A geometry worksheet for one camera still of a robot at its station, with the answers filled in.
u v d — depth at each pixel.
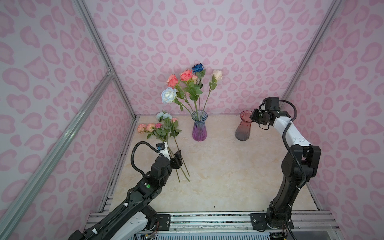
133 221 0.58
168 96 0.69
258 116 0.82
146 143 0.59
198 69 0.86
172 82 0.78
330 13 0.71
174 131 1.08
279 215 0.63
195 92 0.85
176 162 0.68
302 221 0.74
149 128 1.07
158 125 1.10
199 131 1.10
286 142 0.51
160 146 0.65
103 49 0.82
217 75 0.86
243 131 0.99
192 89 0.82
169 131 1.10
